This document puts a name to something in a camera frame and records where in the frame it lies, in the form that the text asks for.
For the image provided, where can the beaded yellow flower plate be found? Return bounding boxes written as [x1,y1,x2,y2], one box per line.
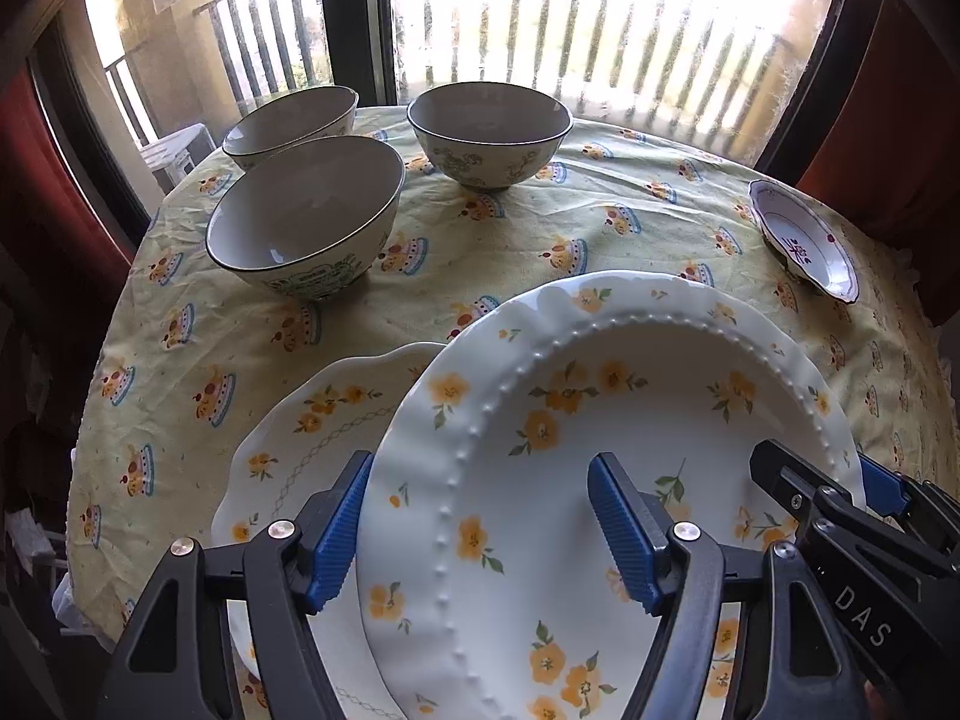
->
[356,270,871,720]

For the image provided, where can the red patterned white plate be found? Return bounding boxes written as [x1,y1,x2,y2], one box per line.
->
[748,180,861,306]

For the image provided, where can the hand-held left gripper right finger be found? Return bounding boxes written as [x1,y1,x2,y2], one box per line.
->
[587,452,871,720]

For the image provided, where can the yellow printed tablecloth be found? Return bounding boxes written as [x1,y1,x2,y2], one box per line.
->
[66,101,960,720]

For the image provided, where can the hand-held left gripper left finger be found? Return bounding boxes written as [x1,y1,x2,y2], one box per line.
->
[96,450,376,720]

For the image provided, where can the red curtain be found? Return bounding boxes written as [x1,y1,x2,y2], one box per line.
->
[0,60,136,316]
[795,0,960,316]

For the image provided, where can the floral ceramic bowl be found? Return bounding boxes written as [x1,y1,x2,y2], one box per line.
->
[223,85,359,172]
[206,135,406,302]
[407,82,575,193]

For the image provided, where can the balcony railing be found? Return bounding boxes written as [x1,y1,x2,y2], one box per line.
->
[101,0,811,147]

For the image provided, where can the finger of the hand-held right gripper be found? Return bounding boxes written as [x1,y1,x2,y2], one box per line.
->
[859,454,960,541]
[750,439,867,537]

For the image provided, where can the dark window frame post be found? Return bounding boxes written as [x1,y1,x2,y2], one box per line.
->
[315,0,398,110]

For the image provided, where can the scalloped yellow flower plate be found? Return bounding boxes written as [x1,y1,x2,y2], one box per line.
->
[210,341,451,720]

